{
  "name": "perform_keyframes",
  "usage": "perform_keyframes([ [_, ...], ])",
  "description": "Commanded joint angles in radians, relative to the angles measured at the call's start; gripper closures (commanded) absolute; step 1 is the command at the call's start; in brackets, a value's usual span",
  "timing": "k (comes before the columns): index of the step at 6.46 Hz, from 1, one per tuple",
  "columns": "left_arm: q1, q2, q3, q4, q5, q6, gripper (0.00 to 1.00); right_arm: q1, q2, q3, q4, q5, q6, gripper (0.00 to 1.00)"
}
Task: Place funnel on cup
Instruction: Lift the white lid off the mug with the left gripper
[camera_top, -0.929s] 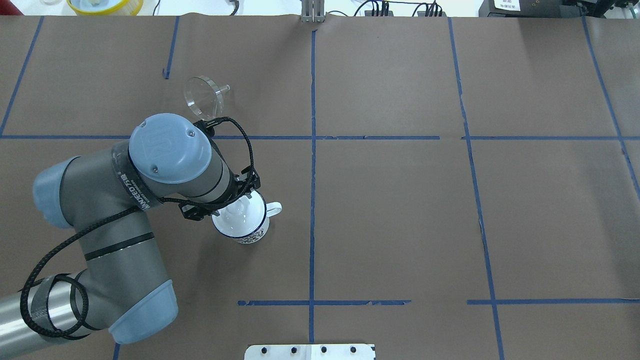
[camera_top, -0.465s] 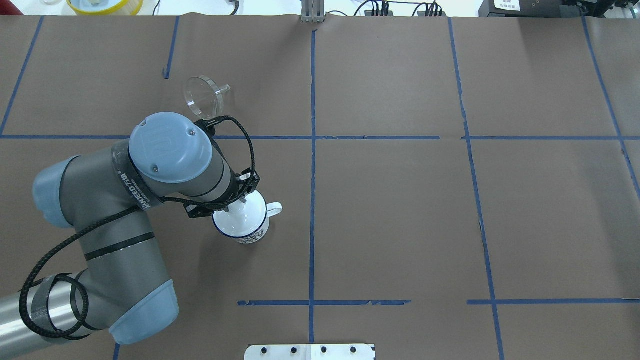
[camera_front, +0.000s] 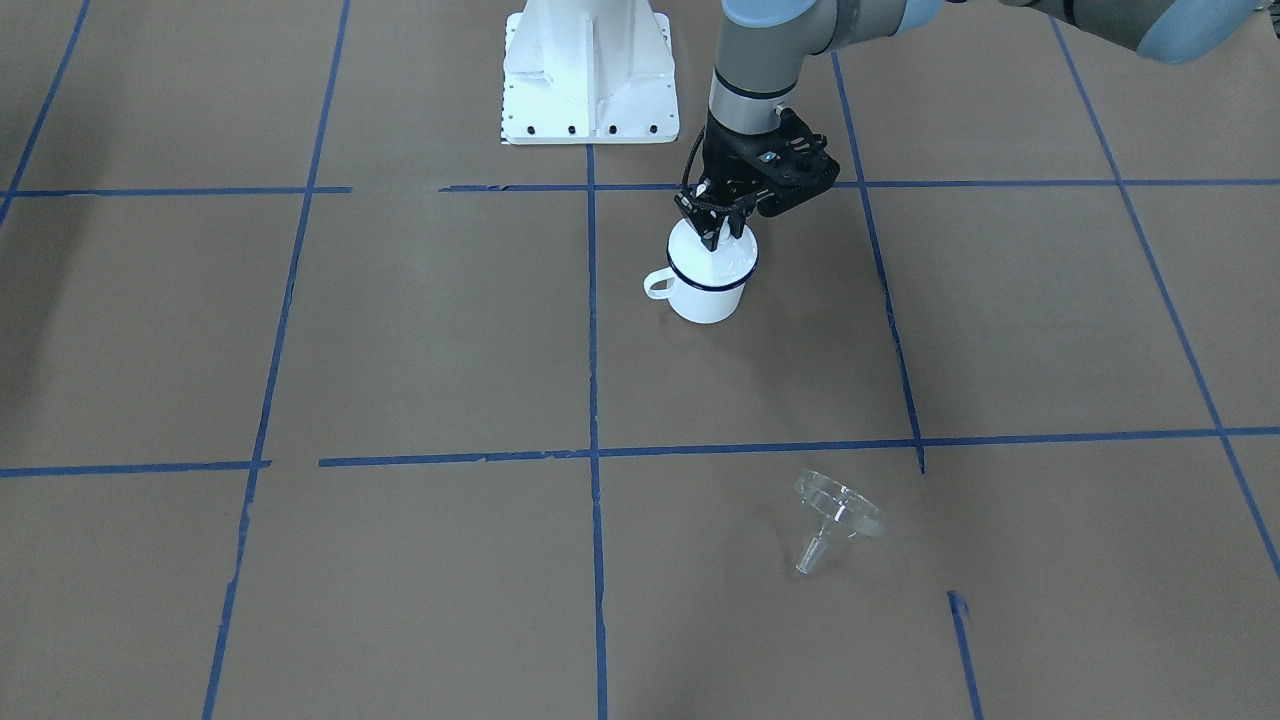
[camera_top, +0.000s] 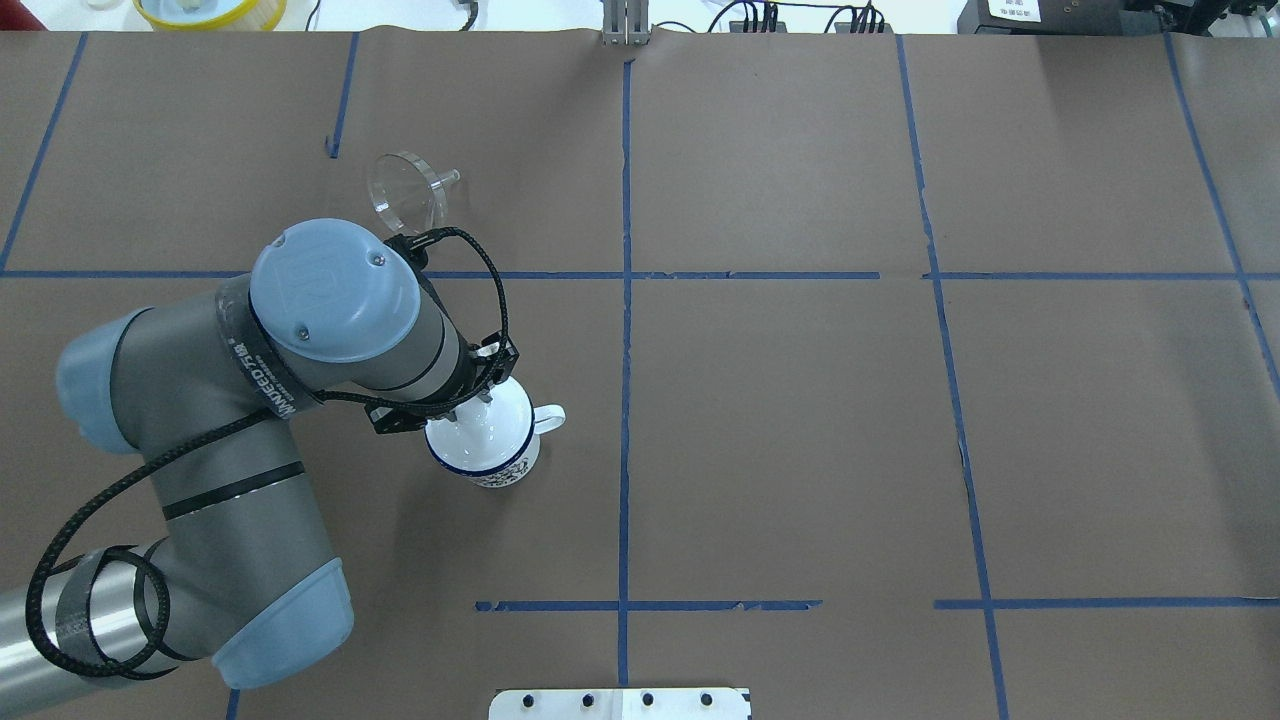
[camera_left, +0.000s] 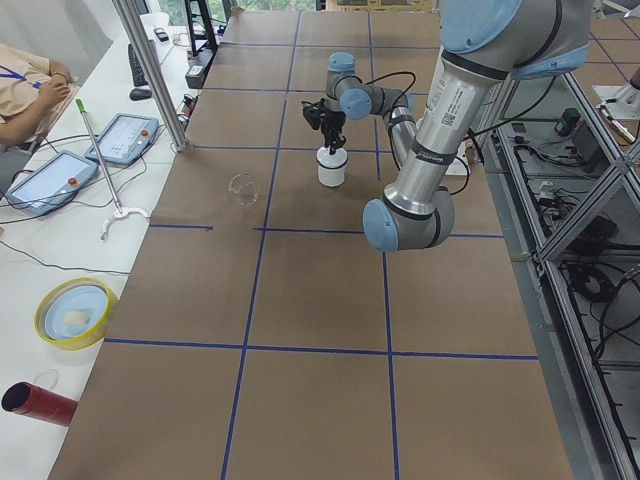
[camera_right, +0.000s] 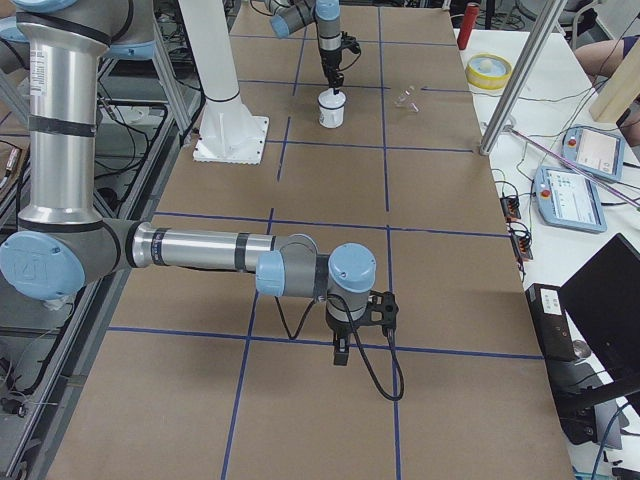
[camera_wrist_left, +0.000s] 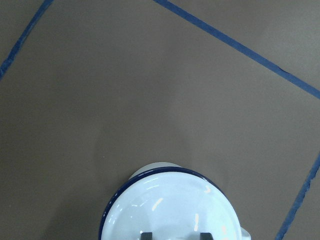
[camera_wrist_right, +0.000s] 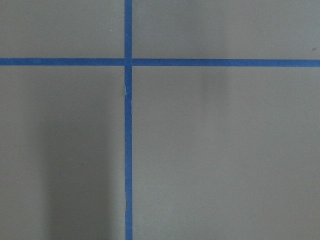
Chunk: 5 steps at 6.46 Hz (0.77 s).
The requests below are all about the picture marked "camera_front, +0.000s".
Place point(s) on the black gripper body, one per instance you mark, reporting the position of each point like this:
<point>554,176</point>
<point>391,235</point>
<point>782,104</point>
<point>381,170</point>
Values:
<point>716,158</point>

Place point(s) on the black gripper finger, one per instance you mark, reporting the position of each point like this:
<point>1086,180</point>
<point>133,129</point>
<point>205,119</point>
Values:
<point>703,216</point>
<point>737,215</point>

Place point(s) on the white cup lid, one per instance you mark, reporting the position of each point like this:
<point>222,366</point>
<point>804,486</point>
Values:
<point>730,264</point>

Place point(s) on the clear glass funnel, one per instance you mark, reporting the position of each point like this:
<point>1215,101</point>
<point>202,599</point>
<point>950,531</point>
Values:
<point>843,514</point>

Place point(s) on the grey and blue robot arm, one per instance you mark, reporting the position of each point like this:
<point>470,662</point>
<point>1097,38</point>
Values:
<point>999,102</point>

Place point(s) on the white enamel cup blue rim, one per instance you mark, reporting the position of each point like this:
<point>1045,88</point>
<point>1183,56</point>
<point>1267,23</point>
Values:
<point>697,306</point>

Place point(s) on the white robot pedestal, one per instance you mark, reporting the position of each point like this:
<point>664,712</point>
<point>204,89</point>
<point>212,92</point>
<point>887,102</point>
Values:
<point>588,72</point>

